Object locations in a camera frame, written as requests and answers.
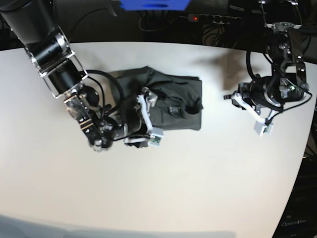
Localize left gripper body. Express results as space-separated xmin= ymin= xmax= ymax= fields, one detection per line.
xmin=223 ymin=75 xmax=310 ymax=123

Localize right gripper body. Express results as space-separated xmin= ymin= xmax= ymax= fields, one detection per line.
xmin=116 ymin=87 xmax=158 ymax=148

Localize dark grey T-shirt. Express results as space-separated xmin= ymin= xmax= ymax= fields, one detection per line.
xmin=110 ymin=66 xmax=203 ymax=131

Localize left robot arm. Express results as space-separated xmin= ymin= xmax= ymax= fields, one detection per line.
xmin=225 ymin=0 xmax=313 ymax=127

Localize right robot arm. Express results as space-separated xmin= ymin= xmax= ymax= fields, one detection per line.
xmin=0 ymin=0 xmax=163 ymax=152

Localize black power strip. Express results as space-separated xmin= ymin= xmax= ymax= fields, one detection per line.
xmin=186 ymin=14 xmax=243 ymax=25

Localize blue plastic bin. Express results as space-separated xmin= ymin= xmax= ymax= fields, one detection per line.
xmin=120 ymin=0 xmax=190 ymax=11

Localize black OpenArm base box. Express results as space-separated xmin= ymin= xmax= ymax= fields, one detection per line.
xmin=273 ymin=158 xmax=317 ymax=238

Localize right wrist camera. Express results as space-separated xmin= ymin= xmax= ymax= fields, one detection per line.
xmin=148 ymin=127 xmax=163 ymax=146

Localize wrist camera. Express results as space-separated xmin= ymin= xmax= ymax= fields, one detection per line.
xmin=148 ymin=127 xmax=163 ymax=146
xmin=254 ymin=121 xmax=273 ymax=136

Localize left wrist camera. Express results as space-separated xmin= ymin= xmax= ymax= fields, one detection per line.
xmin=254 ymin=121 xmax=273 ymax=136

